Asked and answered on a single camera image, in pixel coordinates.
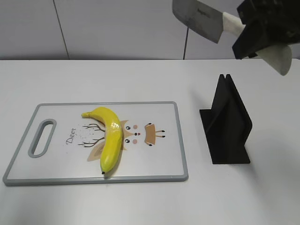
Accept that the cleaver knife with white handle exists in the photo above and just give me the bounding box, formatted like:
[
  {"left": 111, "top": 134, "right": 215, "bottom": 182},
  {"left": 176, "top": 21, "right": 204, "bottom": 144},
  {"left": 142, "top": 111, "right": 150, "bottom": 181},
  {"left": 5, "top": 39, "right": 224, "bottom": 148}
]
[{"left": 172, "top": 0, "right": 292, "bottom": 76}]

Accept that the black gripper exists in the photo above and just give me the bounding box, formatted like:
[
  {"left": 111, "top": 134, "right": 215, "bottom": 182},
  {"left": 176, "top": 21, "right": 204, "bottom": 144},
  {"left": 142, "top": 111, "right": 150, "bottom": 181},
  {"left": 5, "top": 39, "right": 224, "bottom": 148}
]
[{"left": 232, "top": 0, "right": 300, "bottom": 59}]

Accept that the white grey-rimmed cutting board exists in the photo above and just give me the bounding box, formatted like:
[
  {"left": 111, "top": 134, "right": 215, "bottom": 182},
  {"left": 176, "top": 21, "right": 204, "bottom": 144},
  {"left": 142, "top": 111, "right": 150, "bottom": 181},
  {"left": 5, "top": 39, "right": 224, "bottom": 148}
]
[{"left": 3, "top": 101, "right": 188, "bottom": 186}]

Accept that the yellow plastic banana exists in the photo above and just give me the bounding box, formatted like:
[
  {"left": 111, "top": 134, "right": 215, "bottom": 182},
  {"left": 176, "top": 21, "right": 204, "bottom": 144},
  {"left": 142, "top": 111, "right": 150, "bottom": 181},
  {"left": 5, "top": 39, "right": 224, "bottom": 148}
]
[{"left": 81, "top": 107, "right": 123, "bottom": 174}]

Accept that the black knife stand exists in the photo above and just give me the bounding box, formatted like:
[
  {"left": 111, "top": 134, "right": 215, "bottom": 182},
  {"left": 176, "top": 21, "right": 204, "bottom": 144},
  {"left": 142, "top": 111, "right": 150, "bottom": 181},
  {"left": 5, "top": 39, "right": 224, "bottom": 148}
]
[{"left": 199, "top": 74, "right": 252, "bottom": 164}]

